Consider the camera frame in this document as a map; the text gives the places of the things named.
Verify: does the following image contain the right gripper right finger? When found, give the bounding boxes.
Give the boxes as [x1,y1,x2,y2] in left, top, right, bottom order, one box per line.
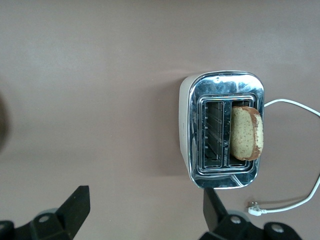
[199,187,266,240]

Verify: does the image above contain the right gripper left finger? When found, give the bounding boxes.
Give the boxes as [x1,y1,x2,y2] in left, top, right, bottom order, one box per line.
[14,185,91,240]

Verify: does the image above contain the brown bread slice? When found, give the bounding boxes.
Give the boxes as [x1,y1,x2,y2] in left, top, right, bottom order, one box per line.
[229,105,265,162]

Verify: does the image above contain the cream and chrome toaster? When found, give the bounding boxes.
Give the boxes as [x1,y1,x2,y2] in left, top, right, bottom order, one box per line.
[178,70,266,190]

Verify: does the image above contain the white toaster power cable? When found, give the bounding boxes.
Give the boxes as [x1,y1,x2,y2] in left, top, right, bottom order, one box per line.
[247,98,320,217]

